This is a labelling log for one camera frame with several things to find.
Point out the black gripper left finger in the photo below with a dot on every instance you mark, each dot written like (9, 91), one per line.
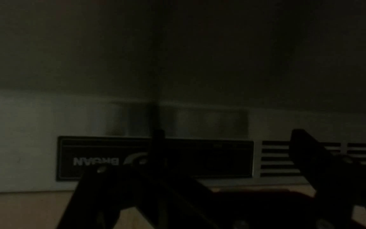
(94, 199)

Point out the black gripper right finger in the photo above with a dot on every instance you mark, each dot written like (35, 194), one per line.
(335, 186)

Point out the stainless steel range hood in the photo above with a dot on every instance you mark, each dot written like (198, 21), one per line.
(21, 140)

